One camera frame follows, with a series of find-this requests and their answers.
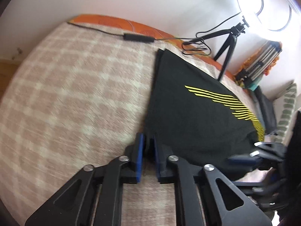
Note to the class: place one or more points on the white ring light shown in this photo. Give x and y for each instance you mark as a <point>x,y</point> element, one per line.
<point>274,20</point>

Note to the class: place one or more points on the green striped white pillow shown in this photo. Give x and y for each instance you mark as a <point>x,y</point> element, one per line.
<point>284,106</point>

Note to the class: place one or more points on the plaid pink bed cover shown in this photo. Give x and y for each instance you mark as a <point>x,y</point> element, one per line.
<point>78,98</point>

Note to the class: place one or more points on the black mini tripod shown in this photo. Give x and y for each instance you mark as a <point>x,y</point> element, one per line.
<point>229,44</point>

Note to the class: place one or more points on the dark grey folded garment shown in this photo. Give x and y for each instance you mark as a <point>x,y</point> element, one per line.
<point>267,111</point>

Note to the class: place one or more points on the blue folded jeans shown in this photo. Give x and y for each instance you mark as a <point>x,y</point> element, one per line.
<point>257,109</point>

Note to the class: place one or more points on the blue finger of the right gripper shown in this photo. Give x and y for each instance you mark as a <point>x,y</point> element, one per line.
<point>245,160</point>

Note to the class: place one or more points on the black sport pants yellow print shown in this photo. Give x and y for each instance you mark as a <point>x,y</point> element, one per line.
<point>198,117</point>

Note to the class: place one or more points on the folded silver tripod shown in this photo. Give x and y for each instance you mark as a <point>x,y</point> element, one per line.
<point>261,62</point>

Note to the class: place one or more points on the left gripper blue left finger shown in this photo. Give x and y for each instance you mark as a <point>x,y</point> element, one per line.
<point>93,196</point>

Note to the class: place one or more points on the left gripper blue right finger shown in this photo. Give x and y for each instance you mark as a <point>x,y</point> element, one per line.
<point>204,195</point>

